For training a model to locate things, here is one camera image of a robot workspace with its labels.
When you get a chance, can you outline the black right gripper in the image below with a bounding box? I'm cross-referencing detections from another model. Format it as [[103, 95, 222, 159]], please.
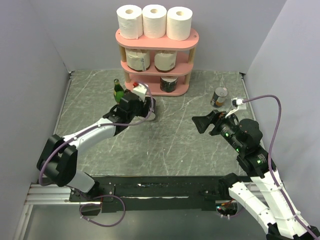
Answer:
[[191, 109, 245, 154]]

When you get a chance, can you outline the beige roll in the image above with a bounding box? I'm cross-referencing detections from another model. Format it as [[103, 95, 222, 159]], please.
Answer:
[[154, 50, 178, 72], [125, 48, 151, 72]]

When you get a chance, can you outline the white paper towel roll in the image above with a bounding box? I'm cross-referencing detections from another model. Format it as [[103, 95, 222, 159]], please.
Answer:
[[166, 6, 193, 41], [142, 4, 167, 39], [116, 4, 143, 40]]

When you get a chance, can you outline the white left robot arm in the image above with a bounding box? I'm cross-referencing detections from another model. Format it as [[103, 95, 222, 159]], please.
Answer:
[[36, 91, 156, 201]]

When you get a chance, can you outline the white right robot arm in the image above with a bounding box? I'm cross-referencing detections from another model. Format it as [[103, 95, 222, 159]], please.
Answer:
[[192, 110, 320, 240]]

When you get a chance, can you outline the pink three tier shelf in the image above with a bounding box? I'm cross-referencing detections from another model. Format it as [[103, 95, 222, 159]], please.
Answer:
[[115, 28, 199, 96]]

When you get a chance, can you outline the green glass bottle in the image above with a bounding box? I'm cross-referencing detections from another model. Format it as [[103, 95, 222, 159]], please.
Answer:
[[113, 78, 125, 104]]

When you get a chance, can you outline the tin can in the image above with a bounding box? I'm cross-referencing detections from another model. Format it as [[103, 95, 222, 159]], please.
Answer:
[[210, 86, 228, 108]]

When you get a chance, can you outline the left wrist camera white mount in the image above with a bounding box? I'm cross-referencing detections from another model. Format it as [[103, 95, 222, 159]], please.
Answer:
[[131, 82, 148, 102]]

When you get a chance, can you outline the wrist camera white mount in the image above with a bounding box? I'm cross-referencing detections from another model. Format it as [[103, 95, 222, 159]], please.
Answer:
[[131, 82, 148, 102], [225, 97, 247, 118]]

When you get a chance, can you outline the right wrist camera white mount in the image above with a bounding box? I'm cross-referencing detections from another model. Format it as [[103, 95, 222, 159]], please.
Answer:
[[225, 97, 247, 118]]

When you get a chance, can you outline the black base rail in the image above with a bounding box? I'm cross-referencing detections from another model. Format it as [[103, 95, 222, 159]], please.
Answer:
[[69, 176, 231, 213]]

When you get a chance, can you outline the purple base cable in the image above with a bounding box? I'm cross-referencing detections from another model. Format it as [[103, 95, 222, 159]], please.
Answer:
[[79, 194, 127, 228]]

